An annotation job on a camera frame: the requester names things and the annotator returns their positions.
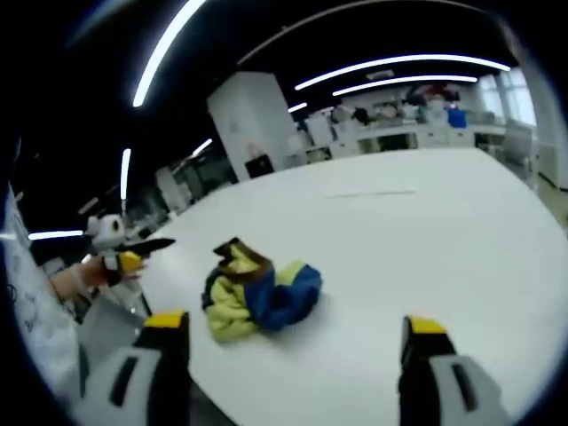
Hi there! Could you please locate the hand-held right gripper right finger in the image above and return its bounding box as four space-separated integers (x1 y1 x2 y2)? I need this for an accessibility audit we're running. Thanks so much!
397 314 512 426

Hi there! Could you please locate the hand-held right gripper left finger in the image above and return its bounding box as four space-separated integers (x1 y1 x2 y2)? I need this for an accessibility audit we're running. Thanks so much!
82 310 193 426

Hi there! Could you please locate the yellow blue brown garment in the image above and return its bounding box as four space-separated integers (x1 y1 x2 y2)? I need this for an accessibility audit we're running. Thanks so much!
201 237 323 343

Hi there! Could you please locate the person's left hand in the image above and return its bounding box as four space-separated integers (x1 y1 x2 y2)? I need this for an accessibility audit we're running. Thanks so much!
48 256 147 302

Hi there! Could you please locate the person's white printed clothing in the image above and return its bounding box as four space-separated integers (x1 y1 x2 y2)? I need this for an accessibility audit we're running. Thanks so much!
0 184 91 400

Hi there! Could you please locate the black box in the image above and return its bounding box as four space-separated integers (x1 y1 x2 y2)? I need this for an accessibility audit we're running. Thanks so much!
244 154 272 179

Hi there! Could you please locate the white square pillar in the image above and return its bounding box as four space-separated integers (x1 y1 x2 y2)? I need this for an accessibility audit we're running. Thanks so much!
205 70 292 181

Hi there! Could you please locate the long curved ceiling light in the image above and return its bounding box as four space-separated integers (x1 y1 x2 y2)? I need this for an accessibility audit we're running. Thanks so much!
294 53 512 91
131 0 210 108
332 74 479 98

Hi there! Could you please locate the white workbench row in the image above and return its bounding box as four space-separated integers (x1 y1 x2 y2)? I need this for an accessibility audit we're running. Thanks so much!
304 100 507 160

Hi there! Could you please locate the blue container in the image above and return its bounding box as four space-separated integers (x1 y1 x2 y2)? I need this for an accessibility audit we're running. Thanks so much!
446 107 468 130

